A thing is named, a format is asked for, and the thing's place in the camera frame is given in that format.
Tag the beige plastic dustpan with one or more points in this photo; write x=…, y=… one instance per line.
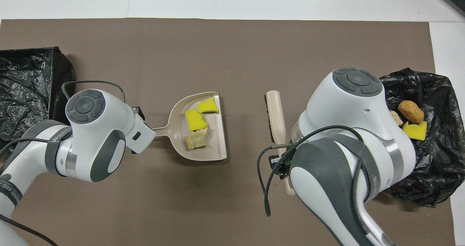
x=218, y=144

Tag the beige hand brush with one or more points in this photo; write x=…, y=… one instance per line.
x=277, y=111

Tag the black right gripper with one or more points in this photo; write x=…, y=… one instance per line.
x=284, y=168

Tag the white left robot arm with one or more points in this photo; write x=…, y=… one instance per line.
x=98, y=137

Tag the orange-brown fried nugget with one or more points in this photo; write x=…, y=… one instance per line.
x=410, y=111

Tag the brown table mat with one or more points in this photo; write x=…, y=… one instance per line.
x=232, y=42

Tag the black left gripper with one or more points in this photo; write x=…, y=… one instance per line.
x=138, y=112

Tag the yellow sponge piece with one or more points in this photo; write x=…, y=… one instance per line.
x=208, y=105
x=195, y=119
x=416, y=130

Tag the bin lined with black bag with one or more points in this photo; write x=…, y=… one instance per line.
x=439, y=158
x=29, y=79

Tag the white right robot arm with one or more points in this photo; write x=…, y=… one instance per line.
x=348, y=104

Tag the beige cracker piece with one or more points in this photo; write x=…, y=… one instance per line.
x=396, y=118
x=197, y=139

